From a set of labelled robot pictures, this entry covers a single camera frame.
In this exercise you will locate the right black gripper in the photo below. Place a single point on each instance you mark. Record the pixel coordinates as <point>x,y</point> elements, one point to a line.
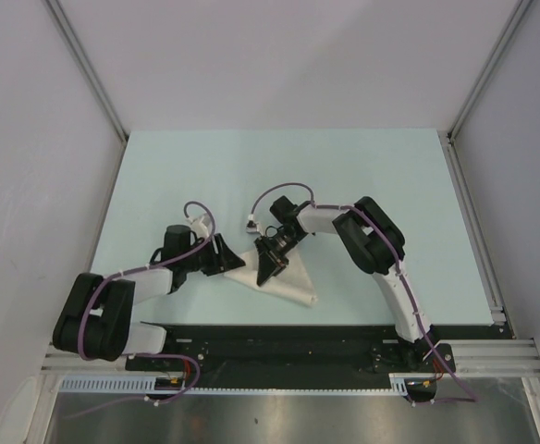
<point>272,262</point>

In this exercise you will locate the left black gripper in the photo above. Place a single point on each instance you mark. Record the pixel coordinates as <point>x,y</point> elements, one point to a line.
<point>223,261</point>

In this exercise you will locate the white cloth napkin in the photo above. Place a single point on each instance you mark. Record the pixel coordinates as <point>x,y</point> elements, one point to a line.
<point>293,283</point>

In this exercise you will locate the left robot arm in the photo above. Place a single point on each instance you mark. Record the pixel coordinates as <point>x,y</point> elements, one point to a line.
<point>95,321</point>

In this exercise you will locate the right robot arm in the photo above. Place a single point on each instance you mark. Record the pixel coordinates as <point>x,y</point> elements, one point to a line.
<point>373,242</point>

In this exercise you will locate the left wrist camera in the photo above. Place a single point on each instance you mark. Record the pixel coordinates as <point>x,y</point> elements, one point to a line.
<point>201,225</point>

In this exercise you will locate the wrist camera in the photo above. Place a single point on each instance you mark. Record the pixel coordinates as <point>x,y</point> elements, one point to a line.
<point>254,227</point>
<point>201,225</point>

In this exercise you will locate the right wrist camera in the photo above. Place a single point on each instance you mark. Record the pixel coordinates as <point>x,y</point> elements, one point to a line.
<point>254,227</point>

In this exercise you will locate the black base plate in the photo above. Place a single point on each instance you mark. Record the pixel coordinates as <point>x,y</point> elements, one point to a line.
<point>289,358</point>

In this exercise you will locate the right side aluminium rail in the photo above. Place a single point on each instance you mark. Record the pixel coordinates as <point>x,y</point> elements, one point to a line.
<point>479,248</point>

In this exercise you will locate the left aluminium corner post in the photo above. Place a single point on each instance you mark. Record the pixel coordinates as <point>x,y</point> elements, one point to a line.
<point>80,57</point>

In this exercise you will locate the aluminium corner post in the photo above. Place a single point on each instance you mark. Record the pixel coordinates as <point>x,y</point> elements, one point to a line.
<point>492,63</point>
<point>80,57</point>

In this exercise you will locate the right aluminium corner post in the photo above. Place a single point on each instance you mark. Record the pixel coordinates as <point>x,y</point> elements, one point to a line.
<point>492,63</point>

